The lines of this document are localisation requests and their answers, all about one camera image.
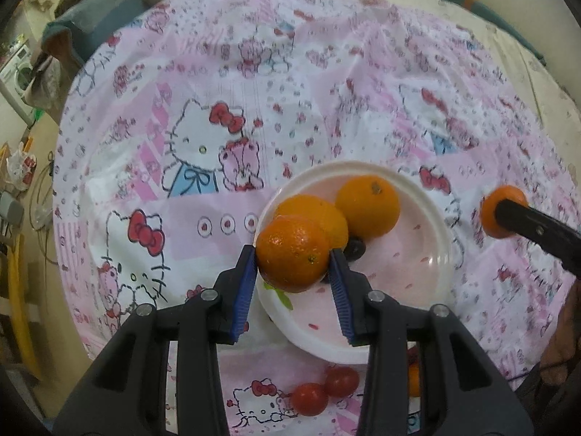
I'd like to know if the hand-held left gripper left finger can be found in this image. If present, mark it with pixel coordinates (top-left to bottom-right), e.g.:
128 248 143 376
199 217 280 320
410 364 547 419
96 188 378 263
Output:
52 244 259 436

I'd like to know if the dark grape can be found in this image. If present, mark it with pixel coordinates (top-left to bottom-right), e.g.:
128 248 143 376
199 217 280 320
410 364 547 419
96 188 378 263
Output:
340 237 367 262

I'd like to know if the white red plastic bag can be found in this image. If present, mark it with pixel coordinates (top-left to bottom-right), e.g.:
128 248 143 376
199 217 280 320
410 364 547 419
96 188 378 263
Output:
7 149 38 190

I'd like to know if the large orange with stem mark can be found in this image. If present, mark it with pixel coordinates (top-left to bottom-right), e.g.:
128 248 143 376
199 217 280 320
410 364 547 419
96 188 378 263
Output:
335 175 401 239

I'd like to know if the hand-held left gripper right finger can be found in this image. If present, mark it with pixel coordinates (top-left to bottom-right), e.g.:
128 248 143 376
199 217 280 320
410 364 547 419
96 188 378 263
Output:
328 249 534 436

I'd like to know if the red cherry tomato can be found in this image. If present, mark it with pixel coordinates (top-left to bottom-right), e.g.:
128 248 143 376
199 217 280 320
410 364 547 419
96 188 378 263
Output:
323 366 361 398
290 382 328 417

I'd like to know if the grey plastic box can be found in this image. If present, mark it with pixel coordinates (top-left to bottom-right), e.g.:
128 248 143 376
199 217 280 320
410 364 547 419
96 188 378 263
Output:
0 191 24 225

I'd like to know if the teal blue cushion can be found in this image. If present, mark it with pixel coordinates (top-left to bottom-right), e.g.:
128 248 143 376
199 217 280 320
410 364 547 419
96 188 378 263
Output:
42 0 153 55

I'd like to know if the person's right forearm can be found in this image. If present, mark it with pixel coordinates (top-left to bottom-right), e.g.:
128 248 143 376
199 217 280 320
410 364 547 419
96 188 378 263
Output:
542 277 581 384

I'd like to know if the pink cartoon cat printed cloth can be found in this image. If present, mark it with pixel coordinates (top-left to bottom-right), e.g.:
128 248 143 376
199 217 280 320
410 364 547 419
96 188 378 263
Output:
52 0 581 436

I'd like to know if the white washing machine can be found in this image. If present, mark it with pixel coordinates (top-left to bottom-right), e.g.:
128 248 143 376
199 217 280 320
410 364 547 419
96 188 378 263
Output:
0 39 36 116

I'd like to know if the large smooth orange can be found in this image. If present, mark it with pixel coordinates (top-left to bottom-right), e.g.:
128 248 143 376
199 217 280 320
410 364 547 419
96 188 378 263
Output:
272 194 349 250

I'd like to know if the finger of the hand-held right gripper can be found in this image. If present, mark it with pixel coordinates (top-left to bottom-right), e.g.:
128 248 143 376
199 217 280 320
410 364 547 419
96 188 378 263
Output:
495 199 581 278

